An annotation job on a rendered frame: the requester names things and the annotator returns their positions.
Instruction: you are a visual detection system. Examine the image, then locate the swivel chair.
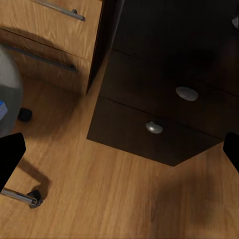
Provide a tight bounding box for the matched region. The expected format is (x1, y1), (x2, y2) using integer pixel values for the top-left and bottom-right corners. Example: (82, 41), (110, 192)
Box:
(0, 44), (43, 209)

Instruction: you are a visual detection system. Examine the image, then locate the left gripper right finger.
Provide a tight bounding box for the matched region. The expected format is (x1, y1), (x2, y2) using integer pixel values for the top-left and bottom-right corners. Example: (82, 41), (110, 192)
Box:
(223, 132), (239, 172)

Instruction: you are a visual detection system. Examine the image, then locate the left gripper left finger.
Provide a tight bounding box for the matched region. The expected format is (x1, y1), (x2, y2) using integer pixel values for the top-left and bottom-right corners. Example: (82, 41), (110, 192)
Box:
(0, 132), (26, 192)

